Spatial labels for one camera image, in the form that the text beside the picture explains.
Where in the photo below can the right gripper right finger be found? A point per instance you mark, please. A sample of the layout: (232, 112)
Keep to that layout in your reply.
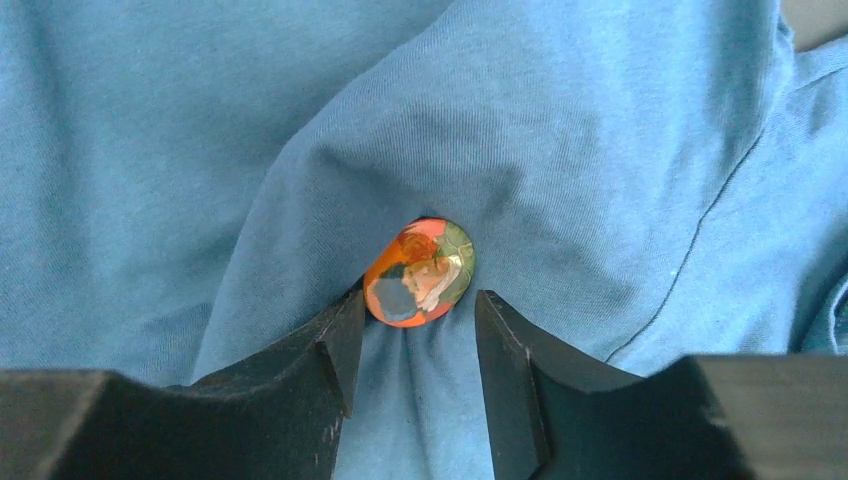
(555, 412)

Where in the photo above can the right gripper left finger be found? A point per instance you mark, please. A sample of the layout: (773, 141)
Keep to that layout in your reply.
(277, 414)

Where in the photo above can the round orange pin badge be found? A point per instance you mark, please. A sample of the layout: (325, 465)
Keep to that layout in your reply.
(421, 275)

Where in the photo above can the blue t-shirt garment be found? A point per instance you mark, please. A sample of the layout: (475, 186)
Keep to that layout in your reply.
(184, 183)

